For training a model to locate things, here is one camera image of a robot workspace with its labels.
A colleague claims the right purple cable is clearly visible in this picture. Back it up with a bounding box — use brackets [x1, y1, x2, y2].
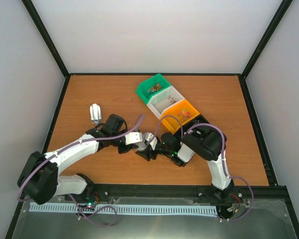
[153, 116, 255, 222]

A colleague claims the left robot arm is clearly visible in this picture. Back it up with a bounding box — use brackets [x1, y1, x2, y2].
[17, 114, 143, 205]

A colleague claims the white plastic bin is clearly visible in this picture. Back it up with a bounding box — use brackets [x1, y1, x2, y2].
[147, 86, 185, 119]

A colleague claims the yellow plastic bin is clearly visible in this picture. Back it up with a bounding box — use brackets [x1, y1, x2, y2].
[160, 100, 200, 133]

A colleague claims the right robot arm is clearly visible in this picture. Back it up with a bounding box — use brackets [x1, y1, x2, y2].
[136, 123, 234, 202]

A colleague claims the metal scoop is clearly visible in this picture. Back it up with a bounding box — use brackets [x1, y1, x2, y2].
[90, 104, 102, 125]

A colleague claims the white round lid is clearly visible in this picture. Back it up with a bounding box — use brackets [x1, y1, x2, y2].
[136, 142, 148, 151]

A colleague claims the black plastic bin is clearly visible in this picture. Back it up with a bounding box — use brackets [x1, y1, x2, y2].
[173, 115, 209, 140]

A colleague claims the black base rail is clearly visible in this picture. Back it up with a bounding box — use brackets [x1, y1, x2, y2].
[84, 183, 242, 205]

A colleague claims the light blue cable duct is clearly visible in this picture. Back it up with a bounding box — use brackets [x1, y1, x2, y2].
[28, 203, 217, 217]

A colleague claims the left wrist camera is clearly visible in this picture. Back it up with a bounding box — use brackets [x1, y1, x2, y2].
[125, 132, 143, 145]

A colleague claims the green plastic bin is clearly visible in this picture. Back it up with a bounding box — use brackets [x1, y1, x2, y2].
[136, 74, 171, 105]

